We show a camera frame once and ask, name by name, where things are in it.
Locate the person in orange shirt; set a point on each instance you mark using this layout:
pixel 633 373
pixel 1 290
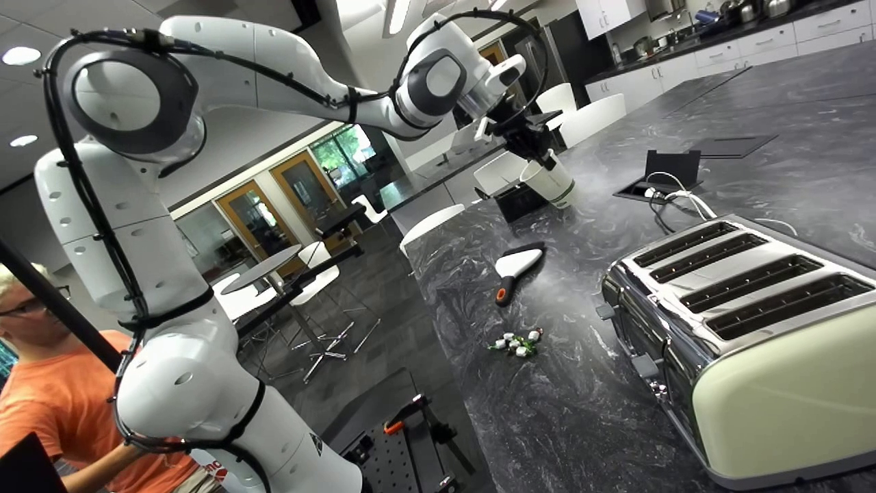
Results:
pixel 56 413

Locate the black tripod pole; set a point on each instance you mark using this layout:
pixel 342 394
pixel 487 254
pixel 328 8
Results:
pixel 56 305

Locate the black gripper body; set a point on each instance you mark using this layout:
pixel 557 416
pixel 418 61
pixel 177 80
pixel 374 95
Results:
pixel 531 130

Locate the white power plug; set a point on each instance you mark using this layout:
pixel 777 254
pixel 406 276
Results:
pixel 650 193

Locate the small wrapped candy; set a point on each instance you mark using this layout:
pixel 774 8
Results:
pixel 522 351
pixel 499 345
pixel 535 336
pixel 510 339

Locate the black open table box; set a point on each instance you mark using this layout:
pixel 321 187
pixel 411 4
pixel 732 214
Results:
pixel 524 210

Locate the white chair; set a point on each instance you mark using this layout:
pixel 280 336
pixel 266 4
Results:
pixel 429 224
pixel 565 97
pixel 316 283
pixel 593 117
pixel 496 173

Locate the cream and chrome toaster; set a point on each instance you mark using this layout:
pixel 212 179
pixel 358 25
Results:
pixel 785 401

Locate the small dark cafe table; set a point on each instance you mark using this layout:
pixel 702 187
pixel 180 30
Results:
pixel 265 266

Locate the black screen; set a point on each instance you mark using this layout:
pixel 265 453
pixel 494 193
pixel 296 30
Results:
pixel 30 469

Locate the wood framed glass door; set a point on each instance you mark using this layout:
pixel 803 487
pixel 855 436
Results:
pixel 255 224
pixel 306 193

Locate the white plastic cup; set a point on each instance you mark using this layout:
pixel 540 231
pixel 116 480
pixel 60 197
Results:
pixel 555 187

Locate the white kitchen counter cabinets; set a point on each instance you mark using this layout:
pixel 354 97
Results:
pixel 729 50

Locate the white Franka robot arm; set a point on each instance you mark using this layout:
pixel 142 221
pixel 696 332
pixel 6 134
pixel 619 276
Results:
pixel 183 394

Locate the black clamp orange grip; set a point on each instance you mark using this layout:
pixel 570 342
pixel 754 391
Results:
pixel 406 416

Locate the black pop-up power outlet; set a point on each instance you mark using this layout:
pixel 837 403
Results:
pixel 673 167

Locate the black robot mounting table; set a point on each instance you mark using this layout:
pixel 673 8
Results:
pixel 392 462

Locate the round ceiling light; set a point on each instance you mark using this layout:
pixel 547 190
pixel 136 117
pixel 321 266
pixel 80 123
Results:
pixel 23 140
pixel 20 56

